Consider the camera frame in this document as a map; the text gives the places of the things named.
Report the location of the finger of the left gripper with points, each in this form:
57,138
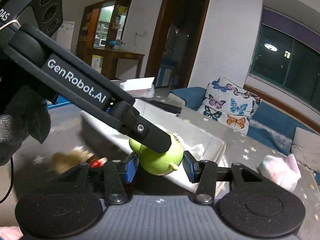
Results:
125,119

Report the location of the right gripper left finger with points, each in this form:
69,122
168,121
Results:
117,174

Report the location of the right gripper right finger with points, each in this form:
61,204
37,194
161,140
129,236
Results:
204,173

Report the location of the red round doll toy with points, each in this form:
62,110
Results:
97,163

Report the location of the green round alien toy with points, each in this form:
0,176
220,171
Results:
159,164

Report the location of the peanut shaped toy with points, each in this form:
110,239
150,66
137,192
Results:
62,162

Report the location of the grey gloved hand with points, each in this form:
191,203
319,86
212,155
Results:
25,115

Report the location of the black white storage box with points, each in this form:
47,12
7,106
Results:
201,144

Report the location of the white open paper box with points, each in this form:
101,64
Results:
140,87

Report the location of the black white flat box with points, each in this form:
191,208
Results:
164,106

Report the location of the white refrigerator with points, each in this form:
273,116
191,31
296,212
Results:
64,34

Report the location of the dark wooden console table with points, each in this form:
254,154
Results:
110,60

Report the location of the blue yellow tissue box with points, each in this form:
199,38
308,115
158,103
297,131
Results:
61,101

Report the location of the wooden display cabinet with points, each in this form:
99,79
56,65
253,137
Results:
102,22

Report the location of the butterfly print pillow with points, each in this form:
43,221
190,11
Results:
229,104

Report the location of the blue sofa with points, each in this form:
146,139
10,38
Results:
268,125

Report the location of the pink white tissue pack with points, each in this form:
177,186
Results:
283,172

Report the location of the grey sofa cushion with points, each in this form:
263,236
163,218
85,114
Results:
305,147

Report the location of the dark glass window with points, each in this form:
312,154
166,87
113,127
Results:
288,64

